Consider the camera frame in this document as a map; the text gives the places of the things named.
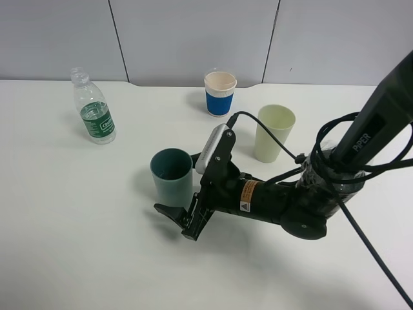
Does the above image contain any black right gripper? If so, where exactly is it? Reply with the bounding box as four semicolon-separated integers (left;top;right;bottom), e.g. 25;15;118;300
154;153;268;241

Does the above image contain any teal plastic cup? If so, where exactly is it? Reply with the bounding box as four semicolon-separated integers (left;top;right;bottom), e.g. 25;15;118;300
150;148;193;209

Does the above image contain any clear bottle green label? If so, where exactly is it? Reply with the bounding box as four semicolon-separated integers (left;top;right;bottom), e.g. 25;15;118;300
70;67;116;145

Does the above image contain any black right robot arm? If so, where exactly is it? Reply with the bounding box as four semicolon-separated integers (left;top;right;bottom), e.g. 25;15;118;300
154;56;412;240

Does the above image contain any blue sleeved paper cup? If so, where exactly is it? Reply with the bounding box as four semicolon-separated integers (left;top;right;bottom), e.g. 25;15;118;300
204;68;237;117

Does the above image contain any pale green tall cup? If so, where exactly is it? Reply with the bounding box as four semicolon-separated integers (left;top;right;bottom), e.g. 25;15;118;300
254;105;296;163

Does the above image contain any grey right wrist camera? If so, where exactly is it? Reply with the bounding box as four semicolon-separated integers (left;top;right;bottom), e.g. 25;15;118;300
194;123;237;187

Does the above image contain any black right camera cable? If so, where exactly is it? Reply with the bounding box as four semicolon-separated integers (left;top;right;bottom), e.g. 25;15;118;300
225;111;413;304

